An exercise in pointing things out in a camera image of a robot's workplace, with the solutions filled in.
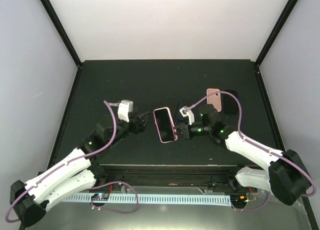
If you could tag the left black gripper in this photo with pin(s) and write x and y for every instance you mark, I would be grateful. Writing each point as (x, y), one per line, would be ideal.
(140, 126)

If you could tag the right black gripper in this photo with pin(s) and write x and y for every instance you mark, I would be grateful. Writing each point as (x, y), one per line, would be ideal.
(190, 135)

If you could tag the pink-cased phone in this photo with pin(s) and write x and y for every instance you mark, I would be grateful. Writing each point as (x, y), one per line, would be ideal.
(165, 125)
(171, 102)

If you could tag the black-cased phone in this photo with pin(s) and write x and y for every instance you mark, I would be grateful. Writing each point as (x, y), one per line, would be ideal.
(184, 102)

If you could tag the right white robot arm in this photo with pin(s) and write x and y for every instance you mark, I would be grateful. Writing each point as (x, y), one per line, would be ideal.
(281, 173)

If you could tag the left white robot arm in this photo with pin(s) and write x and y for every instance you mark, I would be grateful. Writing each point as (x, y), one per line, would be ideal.
(78, 171)

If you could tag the right small circuit board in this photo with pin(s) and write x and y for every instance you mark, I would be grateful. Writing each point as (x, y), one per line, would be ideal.
(243, 198)

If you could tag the small circuit board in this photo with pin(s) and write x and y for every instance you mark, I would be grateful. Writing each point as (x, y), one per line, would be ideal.
(100, 197)
(243, 198)

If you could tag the left small circuit board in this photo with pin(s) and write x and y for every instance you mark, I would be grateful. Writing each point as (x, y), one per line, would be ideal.
(100, 197)

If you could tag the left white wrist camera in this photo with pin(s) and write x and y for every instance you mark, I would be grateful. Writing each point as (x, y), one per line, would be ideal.
(124, 108)

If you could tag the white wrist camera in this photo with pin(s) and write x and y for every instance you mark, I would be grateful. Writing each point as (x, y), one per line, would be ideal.
(186, 112)
(124, 108)

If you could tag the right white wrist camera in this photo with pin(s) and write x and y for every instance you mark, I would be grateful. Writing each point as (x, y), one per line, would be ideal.
(186, 112)

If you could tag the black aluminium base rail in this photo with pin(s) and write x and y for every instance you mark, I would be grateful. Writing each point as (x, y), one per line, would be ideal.
(219, 178)

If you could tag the white slotted cable duct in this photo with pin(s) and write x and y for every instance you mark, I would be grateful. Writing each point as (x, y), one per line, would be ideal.
(154, 199)

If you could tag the left black frame post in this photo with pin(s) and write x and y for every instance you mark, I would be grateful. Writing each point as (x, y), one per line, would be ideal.
(47, 5)

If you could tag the black frame post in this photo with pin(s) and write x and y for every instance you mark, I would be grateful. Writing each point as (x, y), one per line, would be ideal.
(47, 5)
(283, 17)

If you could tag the right black frame post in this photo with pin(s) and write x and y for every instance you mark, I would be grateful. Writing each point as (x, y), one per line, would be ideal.
(283, 17)

